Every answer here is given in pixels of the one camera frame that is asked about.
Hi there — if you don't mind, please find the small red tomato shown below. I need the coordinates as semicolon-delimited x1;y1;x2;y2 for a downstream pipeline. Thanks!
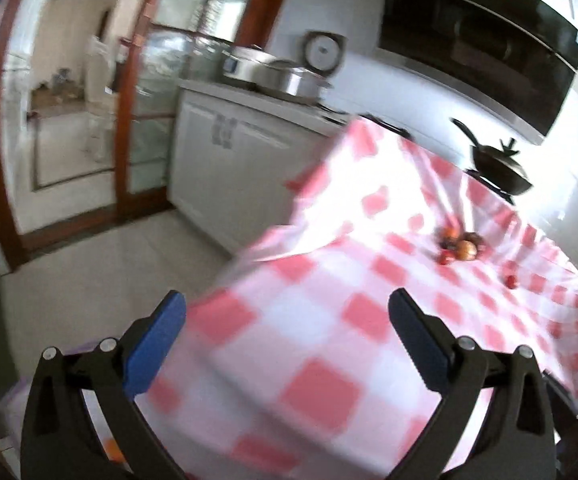
505;274;518;289

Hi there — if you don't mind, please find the yellow striped melon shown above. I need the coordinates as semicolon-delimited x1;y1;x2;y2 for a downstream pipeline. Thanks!
455;240;478;261

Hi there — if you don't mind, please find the red apple with stem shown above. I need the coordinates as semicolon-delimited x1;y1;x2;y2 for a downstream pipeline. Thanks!
463;232;486;252

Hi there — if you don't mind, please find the orange mandarin back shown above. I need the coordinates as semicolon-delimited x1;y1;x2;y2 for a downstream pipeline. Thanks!
442;226;460;240

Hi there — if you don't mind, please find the orange mandarin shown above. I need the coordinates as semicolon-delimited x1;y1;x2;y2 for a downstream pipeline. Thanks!
103;438;125;464
442;226;460;240

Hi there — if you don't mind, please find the dark passion fruit back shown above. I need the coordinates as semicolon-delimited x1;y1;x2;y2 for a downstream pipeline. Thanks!
440;237;457;250

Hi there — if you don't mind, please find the white kitchen cabinet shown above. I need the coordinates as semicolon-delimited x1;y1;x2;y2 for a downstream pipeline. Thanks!
167;79;345;254

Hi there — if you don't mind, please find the red white checkered tablecloth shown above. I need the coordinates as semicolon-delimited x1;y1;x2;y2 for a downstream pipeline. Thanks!
139;119;578;479

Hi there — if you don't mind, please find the black wok with lid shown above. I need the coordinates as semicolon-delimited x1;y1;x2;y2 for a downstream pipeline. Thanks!
451;118;532;196

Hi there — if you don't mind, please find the wooden glass door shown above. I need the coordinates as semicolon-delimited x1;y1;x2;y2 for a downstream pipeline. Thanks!
0;0;290;271

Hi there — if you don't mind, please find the white chair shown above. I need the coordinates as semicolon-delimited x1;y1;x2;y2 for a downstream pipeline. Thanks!
84;36;118;162

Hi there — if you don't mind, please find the black range hood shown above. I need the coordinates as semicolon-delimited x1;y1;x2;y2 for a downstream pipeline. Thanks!
378;0;578;145

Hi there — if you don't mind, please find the white electric cooker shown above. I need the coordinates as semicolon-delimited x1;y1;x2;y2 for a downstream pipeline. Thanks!
222;46;275;88

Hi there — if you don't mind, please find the steel pot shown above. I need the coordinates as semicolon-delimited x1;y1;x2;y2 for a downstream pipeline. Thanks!
254;58;331;105

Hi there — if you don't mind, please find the white rice cooker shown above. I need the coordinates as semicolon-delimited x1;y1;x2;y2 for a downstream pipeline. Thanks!
300;30;347;78

